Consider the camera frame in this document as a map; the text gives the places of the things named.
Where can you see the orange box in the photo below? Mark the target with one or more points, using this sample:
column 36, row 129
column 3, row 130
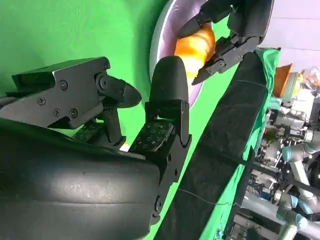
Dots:
column 282, row 80

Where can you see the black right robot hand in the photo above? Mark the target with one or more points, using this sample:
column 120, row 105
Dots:
column 75, row 187

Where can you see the green table cloth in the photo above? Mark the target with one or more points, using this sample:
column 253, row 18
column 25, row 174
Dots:
column 75, row 30
column 270, row 60

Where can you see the black table drape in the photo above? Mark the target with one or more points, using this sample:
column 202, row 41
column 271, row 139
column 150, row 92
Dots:
column 225, row 125

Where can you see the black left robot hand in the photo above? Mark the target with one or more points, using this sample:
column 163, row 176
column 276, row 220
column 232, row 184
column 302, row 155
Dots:
column 250, row 17

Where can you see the lilac plate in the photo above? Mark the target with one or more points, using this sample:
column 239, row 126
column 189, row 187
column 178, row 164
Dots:
column 167, row 32

